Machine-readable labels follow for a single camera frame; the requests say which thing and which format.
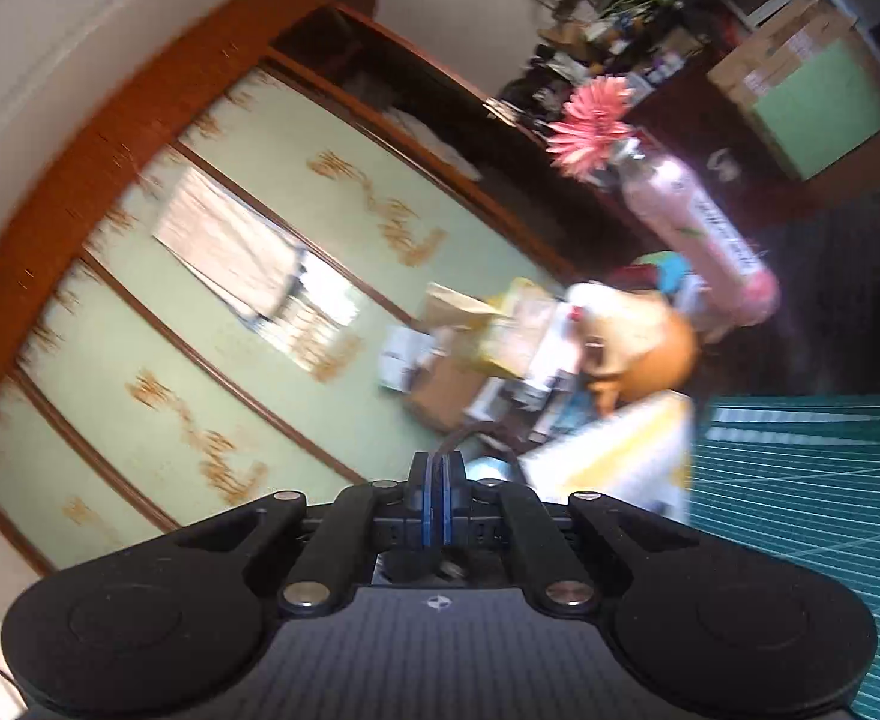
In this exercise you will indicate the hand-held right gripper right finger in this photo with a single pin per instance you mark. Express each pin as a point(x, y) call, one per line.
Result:
point(455, 495)

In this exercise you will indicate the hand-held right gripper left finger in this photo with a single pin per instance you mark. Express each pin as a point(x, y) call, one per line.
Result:
point(421, 495)

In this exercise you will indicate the white and yellow shopping bag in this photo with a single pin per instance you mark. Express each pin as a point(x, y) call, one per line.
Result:
point(620, 450)

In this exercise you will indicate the brown cardboard box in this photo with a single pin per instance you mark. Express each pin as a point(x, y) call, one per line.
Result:
point(447, 394)

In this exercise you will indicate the yellow tissue box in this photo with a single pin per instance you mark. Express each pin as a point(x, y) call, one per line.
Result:
point(500, 330)

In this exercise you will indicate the orange toy kettle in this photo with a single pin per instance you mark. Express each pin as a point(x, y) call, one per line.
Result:
point(642, 345)

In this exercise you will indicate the green panel wardrobe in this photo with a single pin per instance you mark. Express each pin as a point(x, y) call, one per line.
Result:
point(147, 352)

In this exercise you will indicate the green cutting mat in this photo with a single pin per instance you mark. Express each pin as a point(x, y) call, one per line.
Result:
point(808, 540)

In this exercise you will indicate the pink plastic bottle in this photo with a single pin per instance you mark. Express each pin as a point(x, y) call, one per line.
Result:
point(702, 240)

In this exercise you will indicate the pink paper flower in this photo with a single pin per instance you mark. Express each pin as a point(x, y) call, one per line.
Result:
point(590, 127)

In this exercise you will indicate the small white pot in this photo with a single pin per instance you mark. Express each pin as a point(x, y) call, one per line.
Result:
point(723, 165)

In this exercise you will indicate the cluttered dark shelf unit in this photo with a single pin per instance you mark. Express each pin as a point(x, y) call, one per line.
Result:
point(597, 7)

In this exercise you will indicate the green board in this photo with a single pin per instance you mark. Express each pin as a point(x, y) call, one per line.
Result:
point(823, 109)

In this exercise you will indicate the flat cardboard boxes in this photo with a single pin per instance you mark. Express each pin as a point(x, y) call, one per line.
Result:
point(770, 45)

